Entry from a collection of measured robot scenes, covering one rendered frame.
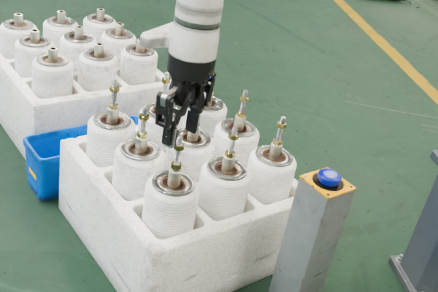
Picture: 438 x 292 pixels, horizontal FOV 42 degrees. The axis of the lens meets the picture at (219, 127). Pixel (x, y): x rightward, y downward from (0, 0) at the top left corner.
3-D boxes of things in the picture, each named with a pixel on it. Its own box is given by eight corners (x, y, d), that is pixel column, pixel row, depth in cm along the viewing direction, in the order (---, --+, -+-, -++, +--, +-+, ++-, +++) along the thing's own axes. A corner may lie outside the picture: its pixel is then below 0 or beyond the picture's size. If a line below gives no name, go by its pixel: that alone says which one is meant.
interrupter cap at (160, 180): (159, 200, 96) (160, 197, 96) (146, 175, 102) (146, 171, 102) (201, 195, 99) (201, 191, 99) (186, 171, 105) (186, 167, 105)
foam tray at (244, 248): (200, 170, 151) (210, 110, 143) (299, 263, 125) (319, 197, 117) (57, 207, 129) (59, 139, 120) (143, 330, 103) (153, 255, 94)
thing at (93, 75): (103, 107, 158) (107, 45, 149) (119, 123, 152) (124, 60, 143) (70, 113, 153) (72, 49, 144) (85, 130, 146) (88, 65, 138)
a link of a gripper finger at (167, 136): (169, 113, 91) (165, 141, 94) (158, 120, 89) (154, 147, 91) (176, 116, 91) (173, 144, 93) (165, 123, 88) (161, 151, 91)
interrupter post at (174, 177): (169, 189, 99) (171, 174, 98) (164, 182, 101) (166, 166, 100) (182, 188, 100) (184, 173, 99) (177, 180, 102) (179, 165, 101)
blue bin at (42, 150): (133, 153, 153) (137, 114, 147) (154, 175, 146) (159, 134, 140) (21, 179, 136) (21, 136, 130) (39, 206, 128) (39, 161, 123)
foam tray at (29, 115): (107, 83, 188) (110, 30, 179) (169, 141, 162) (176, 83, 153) (-17, 100, 165) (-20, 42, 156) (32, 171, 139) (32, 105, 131)
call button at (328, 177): (326, 175, 100) (330, 165, 99) (343, 187, 97) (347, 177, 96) (310, 180, 98) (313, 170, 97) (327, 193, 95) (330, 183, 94)
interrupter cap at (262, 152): (278, 145, 119) (279, 142, 119) (300, 165, 113) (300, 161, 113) (248, 150, 115) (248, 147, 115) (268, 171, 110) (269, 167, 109)
